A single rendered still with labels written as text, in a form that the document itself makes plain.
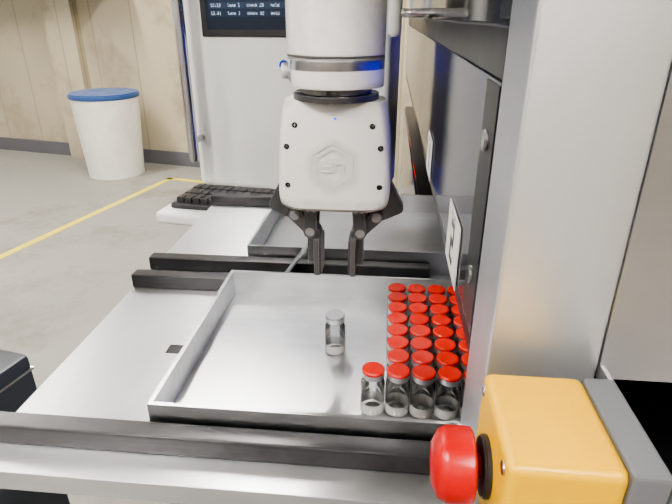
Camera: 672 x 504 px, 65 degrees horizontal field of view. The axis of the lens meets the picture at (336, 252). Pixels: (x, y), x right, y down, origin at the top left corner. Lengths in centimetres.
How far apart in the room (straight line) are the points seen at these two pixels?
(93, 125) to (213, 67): 324
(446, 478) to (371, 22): 33
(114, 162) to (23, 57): 158
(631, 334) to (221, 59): 117
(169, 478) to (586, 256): 35
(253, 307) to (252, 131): 76
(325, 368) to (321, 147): 23
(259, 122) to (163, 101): 357
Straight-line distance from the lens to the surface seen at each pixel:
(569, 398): 31
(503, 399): 30
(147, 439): 49
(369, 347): 59
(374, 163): 47
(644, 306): 35
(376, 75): 46
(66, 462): 52
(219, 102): 139
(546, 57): 28
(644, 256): 33
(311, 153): 47
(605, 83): 29
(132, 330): 67
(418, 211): 99
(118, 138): 458
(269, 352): 59
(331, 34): 44
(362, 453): 45
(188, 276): 73
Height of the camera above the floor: 122
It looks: 24 degrees down
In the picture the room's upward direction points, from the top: straight up
